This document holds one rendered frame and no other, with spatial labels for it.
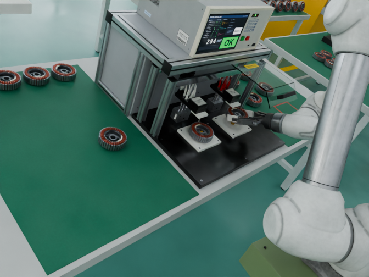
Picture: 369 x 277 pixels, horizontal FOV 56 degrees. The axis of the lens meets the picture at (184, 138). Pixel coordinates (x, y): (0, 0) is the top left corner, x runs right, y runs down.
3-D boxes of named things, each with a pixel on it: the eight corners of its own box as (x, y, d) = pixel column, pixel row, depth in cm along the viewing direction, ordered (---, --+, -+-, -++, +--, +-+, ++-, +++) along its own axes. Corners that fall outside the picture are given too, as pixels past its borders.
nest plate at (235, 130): (251, 131, 176) (252, 128, 175) (233, 138, 166) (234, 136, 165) (230, 113, 182) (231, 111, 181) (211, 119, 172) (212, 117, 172)
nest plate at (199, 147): (221, 143, 160) (221, 141, 159) (198, 152, 150) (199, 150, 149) (199, 123, 166) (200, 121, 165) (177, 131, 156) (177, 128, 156)
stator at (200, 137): (216, 138, 159) (218, 132, 157) (202, 147, 151) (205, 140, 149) (197, 124, 163) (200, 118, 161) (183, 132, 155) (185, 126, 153)
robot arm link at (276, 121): (290, 131, 156) (279, 129, 160) (291, 111, 153) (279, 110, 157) (280, 136, 150) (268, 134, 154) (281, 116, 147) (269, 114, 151)
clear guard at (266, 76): (297, 99, 165) (303, 88, 161) (269, 109, 149) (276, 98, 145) (247, 62, 179) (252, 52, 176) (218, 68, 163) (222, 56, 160)
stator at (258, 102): (263, 106, 203) (266, 101, 201) (250, 108, 197) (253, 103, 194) (252, 95, 209) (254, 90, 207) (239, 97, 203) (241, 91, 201)
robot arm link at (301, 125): (281, 140, 152) (296, 125, 159) (316, 148, 141) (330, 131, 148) (278, 120, 146) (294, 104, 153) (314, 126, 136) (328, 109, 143)
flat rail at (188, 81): (260, 69, 176) (262, 64, 174) (171, 88, 135) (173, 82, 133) (258, 67, 176) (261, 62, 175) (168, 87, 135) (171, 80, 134)
